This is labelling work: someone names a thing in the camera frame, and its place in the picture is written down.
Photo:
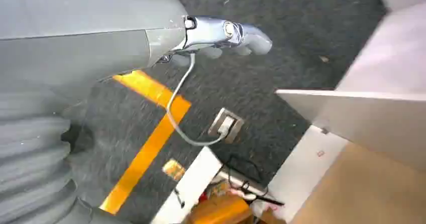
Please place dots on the white desk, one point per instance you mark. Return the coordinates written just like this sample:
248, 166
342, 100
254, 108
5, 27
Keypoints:
382, 116

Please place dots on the light brown wooden panel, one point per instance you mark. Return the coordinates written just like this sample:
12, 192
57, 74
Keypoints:
362, 189

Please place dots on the orange box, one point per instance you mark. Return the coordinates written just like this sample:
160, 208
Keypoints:
219, 210

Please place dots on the white floor beam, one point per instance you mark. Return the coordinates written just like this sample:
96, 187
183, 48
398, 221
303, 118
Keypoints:
193, 186

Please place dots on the ribbed grey left arm sleeve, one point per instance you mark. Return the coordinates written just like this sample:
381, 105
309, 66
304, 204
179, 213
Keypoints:
33, 156

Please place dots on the small yellow tape piece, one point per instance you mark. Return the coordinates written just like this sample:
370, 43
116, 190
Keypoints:
173, 169

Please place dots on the long yellow floor tape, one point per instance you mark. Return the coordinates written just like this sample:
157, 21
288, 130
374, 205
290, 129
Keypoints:
149, 146

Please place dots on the metal floor socket box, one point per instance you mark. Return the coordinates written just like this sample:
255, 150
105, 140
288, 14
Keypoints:
235, 129

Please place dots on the white plug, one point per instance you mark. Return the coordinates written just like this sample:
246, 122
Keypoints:
226, 125

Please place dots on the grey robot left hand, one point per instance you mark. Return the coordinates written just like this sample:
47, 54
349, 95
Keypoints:
83, 32

